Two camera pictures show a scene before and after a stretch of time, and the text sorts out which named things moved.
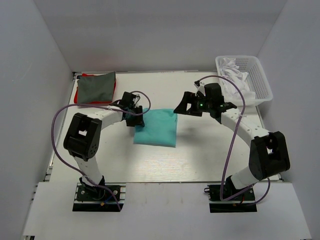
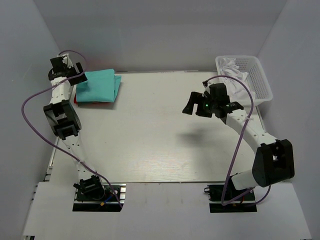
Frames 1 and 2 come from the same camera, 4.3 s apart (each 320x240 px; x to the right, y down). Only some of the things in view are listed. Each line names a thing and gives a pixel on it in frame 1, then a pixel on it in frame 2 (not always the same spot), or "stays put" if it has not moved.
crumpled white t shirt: [229, 69] stays put
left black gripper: [139, 121] → [80, 77]
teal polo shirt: [160, 128] → [101, 86]
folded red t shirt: [75, 99] stays put
